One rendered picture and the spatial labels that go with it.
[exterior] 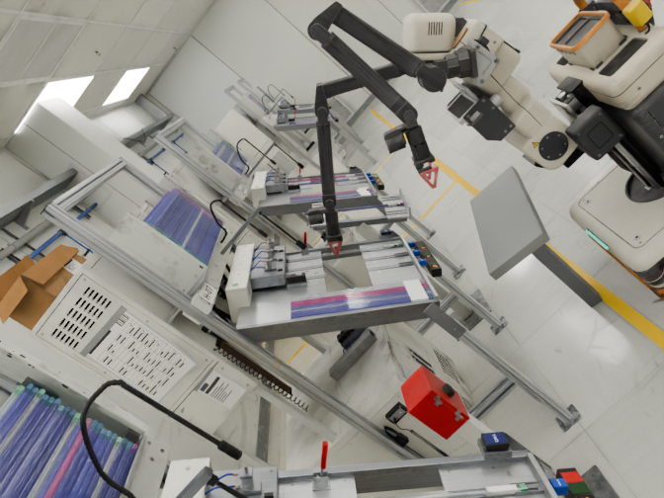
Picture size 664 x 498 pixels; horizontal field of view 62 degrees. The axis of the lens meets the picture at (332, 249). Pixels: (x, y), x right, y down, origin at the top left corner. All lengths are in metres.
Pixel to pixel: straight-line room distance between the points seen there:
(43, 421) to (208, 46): 9.01
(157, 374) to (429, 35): 1.46
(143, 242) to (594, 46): 1.63
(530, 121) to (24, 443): 1.72
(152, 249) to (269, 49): 8.01
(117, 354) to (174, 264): 0.36
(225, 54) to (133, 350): 8.16
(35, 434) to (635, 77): 1.83
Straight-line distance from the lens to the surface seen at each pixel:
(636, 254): 2.22
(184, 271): 1.98
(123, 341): 2.02
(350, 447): 2.22
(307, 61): 9.80
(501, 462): 1.32
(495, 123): 2.01
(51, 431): 1.13
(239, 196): 3.23
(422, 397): 1.60
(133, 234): 1.97
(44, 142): 5.54
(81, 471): 1.11
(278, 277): 2.19
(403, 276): 2.18
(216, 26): 9.87
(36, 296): 2.06
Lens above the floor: 1.63
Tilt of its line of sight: 16 degrees down
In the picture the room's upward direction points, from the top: 52 degrees counter-clockwise
